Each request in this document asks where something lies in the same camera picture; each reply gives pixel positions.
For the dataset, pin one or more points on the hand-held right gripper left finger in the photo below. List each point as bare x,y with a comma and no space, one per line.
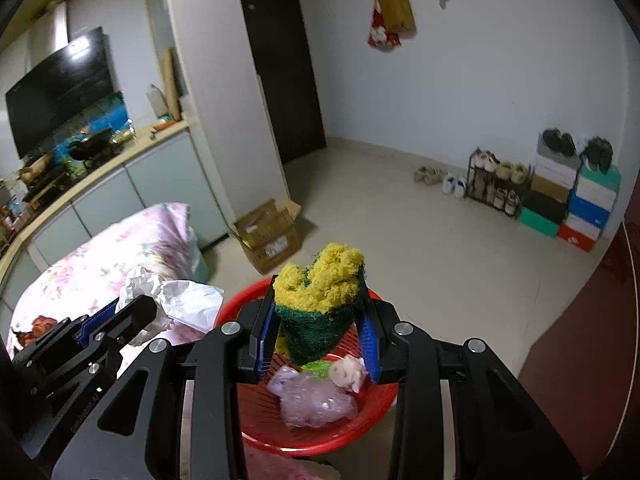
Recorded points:
263,345

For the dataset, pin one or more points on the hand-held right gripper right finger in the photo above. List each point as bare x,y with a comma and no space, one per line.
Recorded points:
371,345

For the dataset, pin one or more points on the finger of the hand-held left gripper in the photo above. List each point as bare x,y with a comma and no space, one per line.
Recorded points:
135,317
97,325

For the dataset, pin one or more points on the cream knotted cloth ball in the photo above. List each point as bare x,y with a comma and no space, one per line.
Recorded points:
345,372

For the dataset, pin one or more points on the white paper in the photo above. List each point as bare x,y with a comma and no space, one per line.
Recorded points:
180,300

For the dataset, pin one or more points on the bright green plastic scrap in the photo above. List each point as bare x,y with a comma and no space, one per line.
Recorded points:
315,366

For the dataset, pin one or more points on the translucent plastic bag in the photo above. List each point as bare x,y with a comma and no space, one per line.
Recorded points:
310,400

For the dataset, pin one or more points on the yellow green scouring sponge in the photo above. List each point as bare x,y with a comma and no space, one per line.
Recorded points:
320,285

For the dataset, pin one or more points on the red plastic basket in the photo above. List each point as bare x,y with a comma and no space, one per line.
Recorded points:
325,442

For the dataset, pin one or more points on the pink floral quilt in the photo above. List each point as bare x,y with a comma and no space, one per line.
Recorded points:
100,270

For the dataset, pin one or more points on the cardboard box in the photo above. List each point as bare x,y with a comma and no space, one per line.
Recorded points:
265,240

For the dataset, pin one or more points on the metal spice rack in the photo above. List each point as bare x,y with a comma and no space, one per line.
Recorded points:
10,215

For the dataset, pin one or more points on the black gas stove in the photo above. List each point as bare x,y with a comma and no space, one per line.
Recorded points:
45,185

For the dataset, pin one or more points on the brass frying pan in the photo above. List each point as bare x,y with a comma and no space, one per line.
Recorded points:
37,167

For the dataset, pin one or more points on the black wok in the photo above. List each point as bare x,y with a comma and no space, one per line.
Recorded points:
90,146

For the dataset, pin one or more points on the beige shoe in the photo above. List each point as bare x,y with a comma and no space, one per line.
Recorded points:
436,177
422,175

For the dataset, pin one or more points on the white sneaker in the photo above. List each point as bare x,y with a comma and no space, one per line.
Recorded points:
460,189
450,185

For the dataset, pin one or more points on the black shoe rack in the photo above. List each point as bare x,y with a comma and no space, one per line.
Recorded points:
470,175

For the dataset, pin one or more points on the blue sea backsplash picture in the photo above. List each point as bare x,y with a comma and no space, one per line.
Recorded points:
112,115

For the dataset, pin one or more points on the translucent plastic jug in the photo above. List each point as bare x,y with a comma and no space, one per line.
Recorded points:
156,102

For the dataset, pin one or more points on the row of light shoes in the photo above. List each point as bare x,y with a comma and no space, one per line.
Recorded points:
505,172

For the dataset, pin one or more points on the brown wooden panel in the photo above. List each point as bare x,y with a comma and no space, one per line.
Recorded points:
590,340

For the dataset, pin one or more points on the black range hood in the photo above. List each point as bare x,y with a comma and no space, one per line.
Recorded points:
60,95

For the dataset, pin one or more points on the wooden cutting board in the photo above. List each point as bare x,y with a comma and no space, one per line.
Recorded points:
170,85

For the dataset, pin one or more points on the stack of shoe boxes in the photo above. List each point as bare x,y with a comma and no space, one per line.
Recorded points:
575,200

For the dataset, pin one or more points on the dark shoe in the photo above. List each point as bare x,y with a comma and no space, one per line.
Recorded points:
590,151
604,154
567,144
552,140

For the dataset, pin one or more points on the dark brown door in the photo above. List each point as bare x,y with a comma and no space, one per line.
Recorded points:
280,60

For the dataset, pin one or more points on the red printed bag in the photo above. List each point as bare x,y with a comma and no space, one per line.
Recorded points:
382,37

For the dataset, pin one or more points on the brown paper bag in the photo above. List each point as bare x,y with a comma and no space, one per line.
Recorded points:
395,10

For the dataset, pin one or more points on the silver hood duct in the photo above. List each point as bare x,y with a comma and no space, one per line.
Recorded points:
50,30

